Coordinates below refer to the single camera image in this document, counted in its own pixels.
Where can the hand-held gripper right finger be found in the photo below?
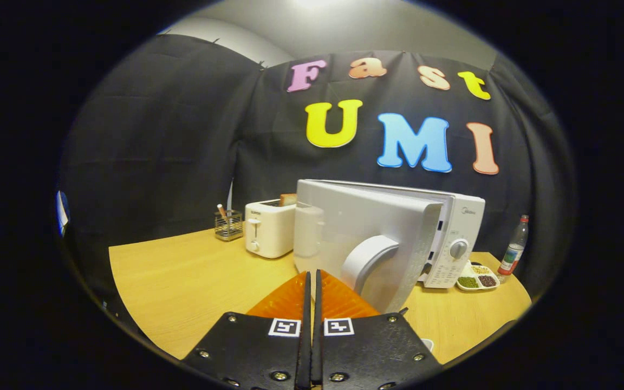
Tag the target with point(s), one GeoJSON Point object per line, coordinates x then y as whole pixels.
{"type": "Point", "coordinates": [377, 352]}

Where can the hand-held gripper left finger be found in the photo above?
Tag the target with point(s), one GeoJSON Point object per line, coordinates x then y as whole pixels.
{"type": "Point", "coordinates": [252, 352]}

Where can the white toaster oven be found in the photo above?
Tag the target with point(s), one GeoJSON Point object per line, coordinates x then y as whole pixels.
{"type": "Point", "coordinates": [377, 216]}

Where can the white bread toaster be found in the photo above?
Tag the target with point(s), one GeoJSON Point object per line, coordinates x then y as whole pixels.
{"type": "Point", "coordinates": [271, 233]}

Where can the white divided bean dish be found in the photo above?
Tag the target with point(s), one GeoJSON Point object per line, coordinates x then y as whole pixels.
{"type": "Point", "coordinates": [477, 281]}

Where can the toast slice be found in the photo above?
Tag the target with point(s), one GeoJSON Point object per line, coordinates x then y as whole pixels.
{"type": "Point", "coordinates": [288, 199]}

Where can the clear plastic water bottle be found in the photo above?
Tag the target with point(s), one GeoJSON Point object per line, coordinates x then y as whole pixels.
{"type": "Point", "coordinates": [512, 252]}

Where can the black backdrop cloth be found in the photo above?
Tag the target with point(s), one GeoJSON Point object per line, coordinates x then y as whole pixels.
{"type": "Point", "coordinates": [155, 135]}

